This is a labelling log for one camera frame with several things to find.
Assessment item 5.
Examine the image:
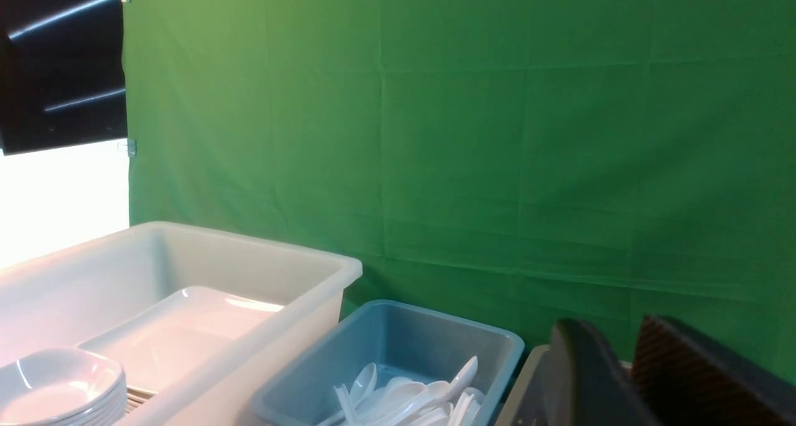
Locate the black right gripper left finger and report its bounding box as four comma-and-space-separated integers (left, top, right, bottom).
547, 318, 662, 425

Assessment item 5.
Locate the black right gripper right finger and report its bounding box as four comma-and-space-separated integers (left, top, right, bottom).
631, 315, 795, 425

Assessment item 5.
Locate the brown plastic bin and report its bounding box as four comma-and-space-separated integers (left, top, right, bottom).
494, 344, 635, 426

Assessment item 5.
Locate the pile of white spoons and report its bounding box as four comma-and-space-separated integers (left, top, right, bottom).
319, 357, 485, 425

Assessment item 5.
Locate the teal plastic bin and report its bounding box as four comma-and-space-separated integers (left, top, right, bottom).
251, 300, 525, 425

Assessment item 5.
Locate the green backdrop cloth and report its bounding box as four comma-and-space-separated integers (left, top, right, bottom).
123, 0, 795, 381

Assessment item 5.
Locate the stack of white square plates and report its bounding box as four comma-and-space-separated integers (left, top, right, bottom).
78, 286, 283, 414

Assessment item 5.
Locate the large white plastic tub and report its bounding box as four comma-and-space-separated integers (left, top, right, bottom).
2, 221, 362, 425

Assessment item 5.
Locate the stack of white bowls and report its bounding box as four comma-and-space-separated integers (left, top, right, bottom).
1, 348, 127, 425

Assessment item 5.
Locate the black window panel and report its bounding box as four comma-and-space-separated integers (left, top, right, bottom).
1, 0, 128, 155

